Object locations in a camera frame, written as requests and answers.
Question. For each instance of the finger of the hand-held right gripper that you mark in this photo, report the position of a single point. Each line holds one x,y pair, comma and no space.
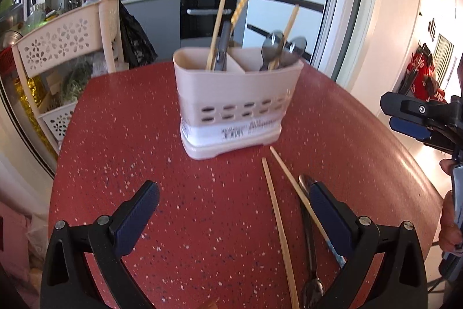
405,106
408,128

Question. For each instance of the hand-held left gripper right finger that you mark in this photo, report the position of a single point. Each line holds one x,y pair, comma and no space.
331,218

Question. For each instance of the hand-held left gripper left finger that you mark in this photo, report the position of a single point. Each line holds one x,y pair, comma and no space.
139,211

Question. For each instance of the blue patterned bamboo chopstick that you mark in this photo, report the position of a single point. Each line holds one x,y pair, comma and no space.
296,186

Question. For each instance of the plain bamboo chopstick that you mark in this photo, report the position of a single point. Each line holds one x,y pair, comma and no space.
280,233
217,26
291,23

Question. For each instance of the white plastic utensil holder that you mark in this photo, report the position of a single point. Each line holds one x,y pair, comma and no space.
217,95

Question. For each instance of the dark knife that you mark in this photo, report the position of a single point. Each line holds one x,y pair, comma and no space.
227,34

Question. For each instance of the person's right hand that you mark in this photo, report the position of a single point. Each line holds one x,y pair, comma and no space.
447,222

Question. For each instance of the sliding glass door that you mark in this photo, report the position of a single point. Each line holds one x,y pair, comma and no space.
347,5

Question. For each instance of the pink plastic stool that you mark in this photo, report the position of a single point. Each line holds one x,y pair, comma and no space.
14,218

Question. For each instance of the black bag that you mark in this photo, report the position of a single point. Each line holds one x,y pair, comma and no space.
135,41

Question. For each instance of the cream plastic storage trolley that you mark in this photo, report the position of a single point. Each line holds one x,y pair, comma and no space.
61,37

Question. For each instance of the grey base cabinet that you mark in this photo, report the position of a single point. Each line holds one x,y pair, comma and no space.
155,19

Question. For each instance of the red plastic container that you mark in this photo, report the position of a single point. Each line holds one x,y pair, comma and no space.
7,61

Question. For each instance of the black built-in oven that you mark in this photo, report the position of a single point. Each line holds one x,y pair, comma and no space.
202,19

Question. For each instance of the striped wall panel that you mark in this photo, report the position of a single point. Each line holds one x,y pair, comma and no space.
443,53

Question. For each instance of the wall letter decor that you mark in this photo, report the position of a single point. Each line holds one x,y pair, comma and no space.
431,27

